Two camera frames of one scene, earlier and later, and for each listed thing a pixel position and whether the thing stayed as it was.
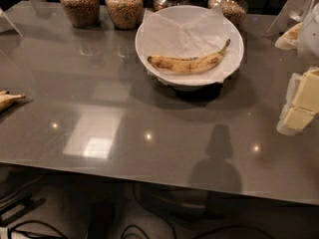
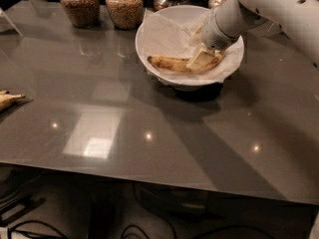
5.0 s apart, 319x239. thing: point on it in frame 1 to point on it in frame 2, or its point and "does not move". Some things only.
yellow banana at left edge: (6, 99) does not move
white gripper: (310, 35) to (212, 34)
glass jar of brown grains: (81, 3) does not move
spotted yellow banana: (182, 65) does not move
